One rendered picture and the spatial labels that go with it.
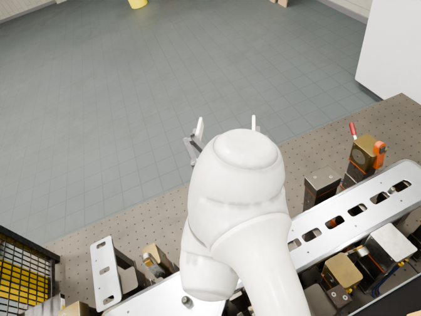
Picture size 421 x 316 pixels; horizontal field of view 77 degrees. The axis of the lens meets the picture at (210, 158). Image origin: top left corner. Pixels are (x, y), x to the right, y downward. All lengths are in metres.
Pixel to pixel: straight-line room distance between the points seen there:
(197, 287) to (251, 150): 0.23
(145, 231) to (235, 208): 1.33
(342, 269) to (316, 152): 0.87
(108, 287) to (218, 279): 0.84
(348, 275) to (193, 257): 0.64
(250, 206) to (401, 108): 1.81
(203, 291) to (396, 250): 0.71
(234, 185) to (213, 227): 0.06
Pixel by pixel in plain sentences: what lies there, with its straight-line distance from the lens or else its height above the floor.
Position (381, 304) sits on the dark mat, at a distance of 0.89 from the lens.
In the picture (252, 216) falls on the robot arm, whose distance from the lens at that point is 0.28.
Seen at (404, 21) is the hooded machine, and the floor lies 0.81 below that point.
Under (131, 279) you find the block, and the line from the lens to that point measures 1.19.
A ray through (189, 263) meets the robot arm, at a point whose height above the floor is 1.62.
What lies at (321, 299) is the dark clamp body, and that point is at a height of 1.08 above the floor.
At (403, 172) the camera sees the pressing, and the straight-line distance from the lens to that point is 1.31.
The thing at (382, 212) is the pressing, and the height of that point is 1.00.
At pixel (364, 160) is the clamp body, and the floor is 1.01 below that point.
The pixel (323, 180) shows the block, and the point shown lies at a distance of 1.17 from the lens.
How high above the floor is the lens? 2.00
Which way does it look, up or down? 49 degrees down
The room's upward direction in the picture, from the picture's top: 20 degrees counter-clockwise
